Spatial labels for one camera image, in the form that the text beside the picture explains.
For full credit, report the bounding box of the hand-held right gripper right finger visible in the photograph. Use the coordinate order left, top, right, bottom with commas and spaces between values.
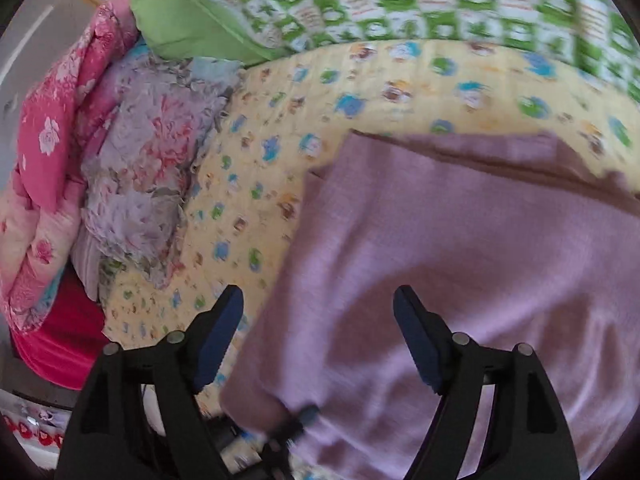
392, 284, 581, 480

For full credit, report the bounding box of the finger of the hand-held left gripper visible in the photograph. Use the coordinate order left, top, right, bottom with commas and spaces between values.
259, 404, 322, 480

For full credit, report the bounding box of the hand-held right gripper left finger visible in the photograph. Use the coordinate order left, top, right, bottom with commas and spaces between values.
54, 284, 245, 480

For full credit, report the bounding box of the purple knit sweater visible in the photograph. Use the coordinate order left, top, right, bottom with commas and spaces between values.
220, 130, 640, 480

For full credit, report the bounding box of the purple floral quilt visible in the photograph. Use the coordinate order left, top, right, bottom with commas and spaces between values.
75, 45, 246, 301

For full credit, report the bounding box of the white cloth with red print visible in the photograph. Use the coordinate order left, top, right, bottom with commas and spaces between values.
0, 400, 66, 461

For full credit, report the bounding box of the yellow cartoon print bedsheet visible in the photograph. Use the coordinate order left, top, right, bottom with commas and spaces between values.
102, 40, 640, 480

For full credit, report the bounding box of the pink floral quilt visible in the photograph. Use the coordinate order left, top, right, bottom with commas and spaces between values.
0, 0, 141, 333

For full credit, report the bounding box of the green checked quilt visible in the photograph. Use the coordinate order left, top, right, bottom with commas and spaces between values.
127, 0, 640, 106

